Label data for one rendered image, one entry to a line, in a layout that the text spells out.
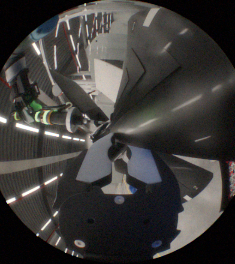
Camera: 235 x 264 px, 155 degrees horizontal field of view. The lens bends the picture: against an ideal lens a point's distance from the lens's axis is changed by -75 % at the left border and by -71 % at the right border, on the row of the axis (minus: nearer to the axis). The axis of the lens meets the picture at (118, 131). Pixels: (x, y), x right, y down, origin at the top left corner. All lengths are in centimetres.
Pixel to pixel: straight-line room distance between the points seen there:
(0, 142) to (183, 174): 523
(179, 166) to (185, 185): 7
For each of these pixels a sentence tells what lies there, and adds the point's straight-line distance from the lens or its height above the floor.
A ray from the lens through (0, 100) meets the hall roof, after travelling 496.
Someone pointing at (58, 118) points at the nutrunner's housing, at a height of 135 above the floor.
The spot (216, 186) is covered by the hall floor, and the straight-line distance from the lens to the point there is 132.
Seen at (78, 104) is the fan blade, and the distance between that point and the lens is 32.
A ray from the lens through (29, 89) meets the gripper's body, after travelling 31.
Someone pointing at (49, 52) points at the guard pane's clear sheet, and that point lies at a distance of 113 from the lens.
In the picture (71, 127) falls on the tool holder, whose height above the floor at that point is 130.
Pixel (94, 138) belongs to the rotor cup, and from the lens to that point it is 28.
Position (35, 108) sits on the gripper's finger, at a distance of 39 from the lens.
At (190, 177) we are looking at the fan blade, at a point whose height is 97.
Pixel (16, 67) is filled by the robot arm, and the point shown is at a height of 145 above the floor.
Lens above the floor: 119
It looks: 3 degrees down
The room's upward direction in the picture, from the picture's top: 83 degrees counter-clockwise
